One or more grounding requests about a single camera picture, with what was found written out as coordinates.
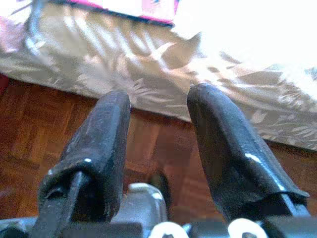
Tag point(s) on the colourful comic book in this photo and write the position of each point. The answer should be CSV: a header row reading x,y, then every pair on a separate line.
x,y
153,10

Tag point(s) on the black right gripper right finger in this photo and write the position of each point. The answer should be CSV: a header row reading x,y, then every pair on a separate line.
x,y
227,148

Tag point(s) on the pink cartoon print blanket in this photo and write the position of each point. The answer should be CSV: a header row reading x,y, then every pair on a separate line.
x,y
10,32

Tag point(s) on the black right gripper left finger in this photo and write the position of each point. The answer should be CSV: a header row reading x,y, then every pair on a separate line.
x,y
99,138

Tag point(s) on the beige floral bed sheet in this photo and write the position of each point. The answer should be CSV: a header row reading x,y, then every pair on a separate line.
x,y
99,62

